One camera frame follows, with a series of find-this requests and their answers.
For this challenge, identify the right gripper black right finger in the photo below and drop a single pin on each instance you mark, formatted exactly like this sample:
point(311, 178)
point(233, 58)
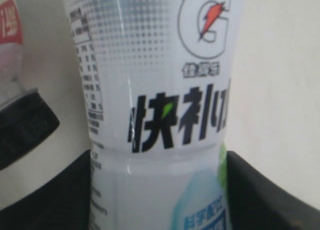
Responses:
point(257, 203)

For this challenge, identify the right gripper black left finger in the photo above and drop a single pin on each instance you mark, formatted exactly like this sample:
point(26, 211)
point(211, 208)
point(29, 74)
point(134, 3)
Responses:
point(62, 203)

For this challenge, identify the pink peach bottle black cap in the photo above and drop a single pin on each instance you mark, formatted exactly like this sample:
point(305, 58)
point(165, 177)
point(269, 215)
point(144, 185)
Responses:
point(26, 120)

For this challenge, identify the white Gatorade bottle white cap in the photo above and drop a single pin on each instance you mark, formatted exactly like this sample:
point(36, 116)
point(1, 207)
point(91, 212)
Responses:
point(156, 78)

